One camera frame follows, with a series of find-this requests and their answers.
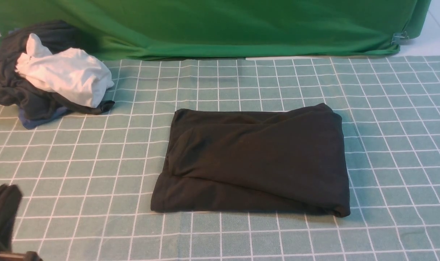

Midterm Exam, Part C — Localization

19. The green backdrop cloth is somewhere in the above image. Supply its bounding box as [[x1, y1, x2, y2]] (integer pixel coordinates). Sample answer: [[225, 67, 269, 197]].
[[0, 0, 431, 61]]

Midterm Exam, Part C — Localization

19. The blue crumpled garment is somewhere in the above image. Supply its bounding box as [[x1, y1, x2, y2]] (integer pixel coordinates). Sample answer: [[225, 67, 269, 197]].
[[0, 43, 72, 130]]

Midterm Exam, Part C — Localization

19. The metal binder clip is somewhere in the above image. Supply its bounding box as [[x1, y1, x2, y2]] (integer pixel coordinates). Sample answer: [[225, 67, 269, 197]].
[[390, 31, 410, 46]]

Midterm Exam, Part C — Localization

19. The white crumpled garment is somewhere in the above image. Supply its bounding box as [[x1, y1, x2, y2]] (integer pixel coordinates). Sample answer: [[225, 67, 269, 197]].
[[16, 33, 114, 108]]

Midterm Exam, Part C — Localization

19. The dark gray long-sleeved shirt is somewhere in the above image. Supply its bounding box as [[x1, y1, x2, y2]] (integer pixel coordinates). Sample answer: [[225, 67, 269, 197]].
[[150, 103, 350, 218]]

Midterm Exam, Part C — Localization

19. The dark gray crumpled garment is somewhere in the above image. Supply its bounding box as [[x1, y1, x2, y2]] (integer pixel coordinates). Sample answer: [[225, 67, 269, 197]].
[[0, 20, 115, 120]]

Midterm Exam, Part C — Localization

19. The teal grid table mat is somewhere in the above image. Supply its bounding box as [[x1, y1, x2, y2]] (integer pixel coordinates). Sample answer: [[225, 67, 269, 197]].
[[0, 56, 440, 261]]

